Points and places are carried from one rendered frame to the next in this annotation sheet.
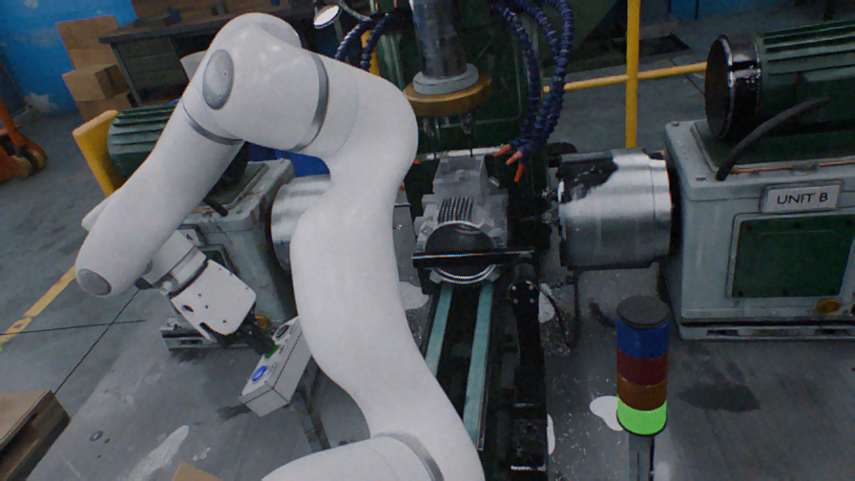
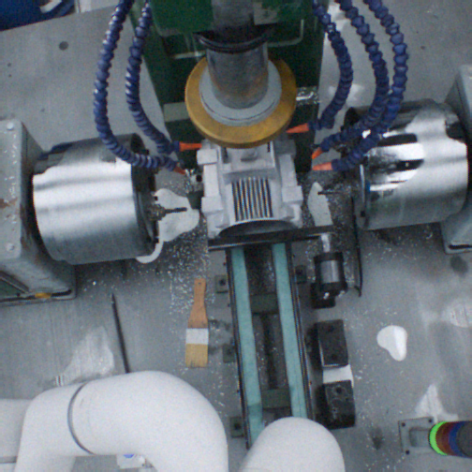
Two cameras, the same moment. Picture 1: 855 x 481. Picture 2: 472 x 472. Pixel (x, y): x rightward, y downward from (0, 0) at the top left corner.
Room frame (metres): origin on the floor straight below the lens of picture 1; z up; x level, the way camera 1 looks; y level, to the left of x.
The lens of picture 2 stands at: (0.68, 0.05, 2.25)
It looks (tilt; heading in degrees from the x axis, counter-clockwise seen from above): 73 degrees down; 349
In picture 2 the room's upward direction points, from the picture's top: 11 degrees counter-clockwise
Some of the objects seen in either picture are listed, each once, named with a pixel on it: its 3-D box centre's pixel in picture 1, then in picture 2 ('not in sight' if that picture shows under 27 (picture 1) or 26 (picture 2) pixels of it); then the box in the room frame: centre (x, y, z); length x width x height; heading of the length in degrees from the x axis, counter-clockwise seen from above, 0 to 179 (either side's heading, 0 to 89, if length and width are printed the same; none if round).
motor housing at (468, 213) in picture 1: (465, 228); (250, 185); (1.14, -0.09, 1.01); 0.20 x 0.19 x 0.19; 165
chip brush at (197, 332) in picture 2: not in sight; (198, 323); (0.96, 0.12, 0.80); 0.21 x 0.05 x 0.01; 157
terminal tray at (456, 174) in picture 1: (461, 183); (245, 149); (1.18, -0.10, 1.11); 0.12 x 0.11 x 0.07; 165
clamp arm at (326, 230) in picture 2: (472, 258); (271, 239); (1.02, -0.08, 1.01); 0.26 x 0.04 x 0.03; 75
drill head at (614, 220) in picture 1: (621, 209); (412, 162); (1.05, -0.41, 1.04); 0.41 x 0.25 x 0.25; 75
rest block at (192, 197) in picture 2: (433, 268); (201, 187); (1.24, 0.00, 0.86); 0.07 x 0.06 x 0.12; 75
